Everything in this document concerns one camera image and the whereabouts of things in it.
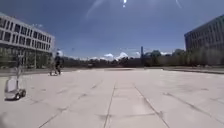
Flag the white building with window grid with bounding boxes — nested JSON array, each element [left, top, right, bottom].
[[0, 12, 56, 70]]

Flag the dark tower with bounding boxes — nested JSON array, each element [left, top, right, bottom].
[[139, 46, 145, 60]]

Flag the pale concrete slab plaza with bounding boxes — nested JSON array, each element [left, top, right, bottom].
[[0, 67, 224, 128]]

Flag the row of trees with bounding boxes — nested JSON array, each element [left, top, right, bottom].
[[62, 48, 224, 69]]

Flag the small white wheeled robot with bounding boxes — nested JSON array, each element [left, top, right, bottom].
[[3, 54, 28, 101]]

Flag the dark tall building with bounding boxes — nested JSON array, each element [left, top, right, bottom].
[[183, 13, 224, 52]]

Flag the person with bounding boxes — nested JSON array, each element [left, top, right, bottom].
[[49, 51, 65, 77]]

